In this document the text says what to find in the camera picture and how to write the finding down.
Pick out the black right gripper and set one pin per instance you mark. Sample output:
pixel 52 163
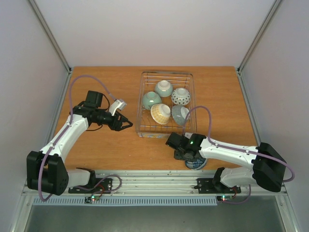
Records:
pixel 178 156

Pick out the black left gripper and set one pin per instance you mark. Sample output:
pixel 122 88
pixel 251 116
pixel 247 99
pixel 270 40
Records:
pixel 118 127

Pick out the blue floral white bowl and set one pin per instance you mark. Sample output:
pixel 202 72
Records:
pixel 196 165

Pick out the green ring patterned bowl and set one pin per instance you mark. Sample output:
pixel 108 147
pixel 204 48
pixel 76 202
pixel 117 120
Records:
pixel 149 99

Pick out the yellow blue patterned bowl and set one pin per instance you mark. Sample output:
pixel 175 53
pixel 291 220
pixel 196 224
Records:
pixel 160 113

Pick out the grey speckled bowl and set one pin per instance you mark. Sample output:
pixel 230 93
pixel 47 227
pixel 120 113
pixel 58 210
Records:
pixel 179 113

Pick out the pale green bowl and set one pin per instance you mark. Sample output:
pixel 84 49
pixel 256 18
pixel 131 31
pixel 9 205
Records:
pixel 164 88

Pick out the pink patterned bowl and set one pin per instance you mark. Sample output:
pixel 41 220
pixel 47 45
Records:
pixel 180 96

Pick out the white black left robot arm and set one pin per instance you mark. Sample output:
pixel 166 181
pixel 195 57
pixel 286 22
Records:
pixel 46 171

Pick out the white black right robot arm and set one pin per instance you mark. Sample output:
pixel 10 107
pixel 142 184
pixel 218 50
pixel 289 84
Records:
pixel 261 165

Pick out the right controller board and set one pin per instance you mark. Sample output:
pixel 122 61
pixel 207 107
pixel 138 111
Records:
pixel 225 198

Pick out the controller board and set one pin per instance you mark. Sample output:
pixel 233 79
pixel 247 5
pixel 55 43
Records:
pixel 91 199
pixel 225 198

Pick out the left controller board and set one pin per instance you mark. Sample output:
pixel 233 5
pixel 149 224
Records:
pixel 91 199

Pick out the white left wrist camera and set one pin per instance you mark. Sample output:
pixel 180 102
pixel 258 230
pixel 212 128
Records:
pixel 119 104

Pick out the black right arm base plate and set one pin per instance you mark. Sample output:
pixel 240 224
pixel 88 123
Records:
pixel 210 186

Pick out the metal wire dish rack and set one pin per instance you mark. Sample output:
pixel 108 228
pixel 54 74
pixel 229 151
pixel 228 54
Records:
pixel 165 98

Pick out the aluminium frame rails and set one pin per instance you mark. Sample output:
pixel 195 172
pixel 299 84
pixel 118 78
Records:
pixel 115 40

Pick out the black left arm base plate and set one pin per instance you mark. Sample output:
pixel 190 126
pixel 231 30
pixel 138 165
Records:
pixel 104 185

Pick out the grey slotted cable duct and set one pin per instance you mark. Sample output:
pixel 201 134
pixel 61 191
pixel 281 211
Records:
pixel 129 201

